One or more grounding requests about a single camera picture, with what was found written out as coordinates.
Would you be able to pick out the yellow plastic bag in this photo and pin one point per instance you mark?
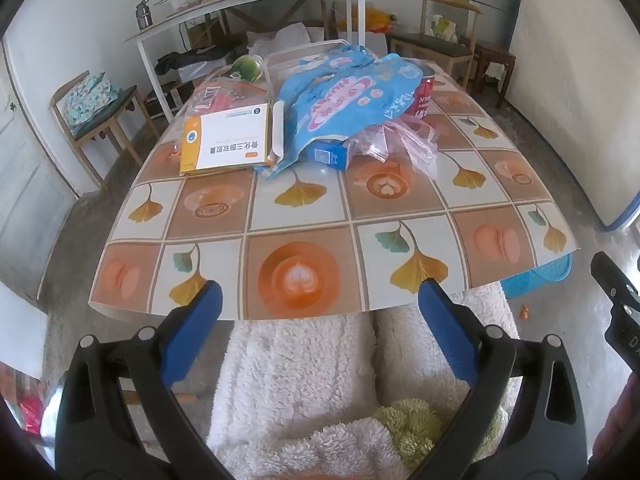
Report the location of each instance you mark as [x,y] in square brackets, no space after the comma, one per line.
[380,19]

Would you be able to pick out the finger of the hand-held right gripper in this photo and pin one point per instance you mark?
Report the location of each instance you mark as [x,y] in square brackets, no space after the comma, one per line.
[612,280]

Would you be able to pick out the white door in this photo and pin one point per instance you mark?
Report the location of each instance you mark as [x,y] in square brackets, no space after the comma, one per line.
[25,160]

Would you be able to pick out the small orange scrap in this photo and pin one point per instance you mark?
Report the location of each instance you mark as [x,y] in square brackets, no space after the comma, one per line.
[524,312]

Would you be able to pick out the white long table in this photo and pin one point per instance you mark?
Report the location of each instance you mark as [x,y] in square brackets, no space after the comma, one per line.
[240,0]

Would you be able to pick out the white sack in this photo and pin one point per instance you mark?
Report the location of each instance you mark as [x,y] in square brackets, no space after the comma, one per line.
[285,35]

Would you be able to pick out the white and green bag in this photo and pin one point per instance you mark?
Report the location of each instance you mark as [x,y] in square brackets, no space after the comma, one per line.
[442,27]

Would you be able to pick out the white mattress with blue edge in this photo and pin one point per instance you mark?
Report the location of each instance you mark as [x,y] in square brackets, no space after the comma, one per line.
[575,85]

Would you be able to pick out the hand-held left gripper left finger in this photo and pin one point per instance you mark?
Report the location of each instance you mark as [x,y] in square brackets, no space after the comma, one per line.
[192,330]

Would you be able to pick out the black bag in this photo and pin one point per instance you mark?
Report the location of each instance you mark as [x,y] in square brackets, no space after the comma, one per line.
[190,57]

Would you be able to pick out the dark wooden stool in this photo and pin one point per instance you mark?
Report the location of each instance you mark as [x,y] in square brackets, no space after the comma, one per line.
[492,55]

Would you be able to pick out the green plastic bottle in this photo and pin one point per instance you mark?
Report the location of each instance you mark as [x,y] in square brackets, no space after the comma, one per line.
[247,67]

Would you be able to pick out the wooden armchair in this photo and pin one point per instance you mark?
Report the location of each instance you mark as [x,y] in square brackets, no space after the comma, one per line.
[435,45]

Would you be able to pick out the blue plastic basket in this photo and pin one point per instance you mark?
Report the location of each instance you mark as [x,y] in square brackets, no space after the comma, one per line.
[540,275]

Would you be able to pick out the clear plastic container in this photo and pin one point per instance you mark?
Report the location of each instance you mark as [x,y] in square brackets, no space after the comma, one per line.
[280,60]

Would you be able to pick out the blue and white box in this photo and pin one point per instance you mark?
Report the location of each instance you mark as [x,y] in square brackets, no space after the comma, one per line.
[330,154]

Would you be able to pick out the red can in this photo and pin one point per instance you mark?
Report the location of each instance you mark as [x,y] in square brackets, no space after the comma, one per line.
[420,97]

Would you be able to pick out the wooden chair with dark seat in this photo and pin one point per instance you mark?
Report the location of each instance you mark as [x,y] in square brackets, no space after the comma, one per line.
[105,115]

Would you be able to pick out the white fleece garment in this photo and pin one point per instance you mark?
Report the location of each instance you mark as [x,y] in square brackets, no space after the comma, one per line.
[300,385]

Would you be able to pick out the white and yellow medicine box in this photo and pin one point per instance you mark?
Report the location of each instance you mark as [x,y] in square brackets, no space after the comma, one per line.
[225,140]

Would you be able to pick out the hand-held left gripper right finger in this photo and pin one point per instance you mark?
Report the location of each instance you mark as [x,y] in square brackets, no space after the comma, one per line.
[447,330]

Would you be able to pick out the red and white packet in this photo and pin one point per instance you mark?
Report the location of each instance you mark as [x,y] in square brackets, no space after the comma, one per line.
[207,97]

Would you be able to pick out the blue plastic bag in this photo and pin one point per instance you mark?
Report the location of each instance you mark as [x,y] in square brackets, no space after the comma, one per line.
[340,95]

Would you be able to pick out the floral cushion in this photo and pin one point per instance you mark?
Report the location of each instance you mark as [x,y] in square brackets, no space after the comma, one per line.
[87,97]

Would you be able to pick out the clear pink plastic bag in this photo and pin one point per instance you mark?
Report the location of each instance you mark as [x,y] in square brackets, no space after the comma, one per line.
[400,140]

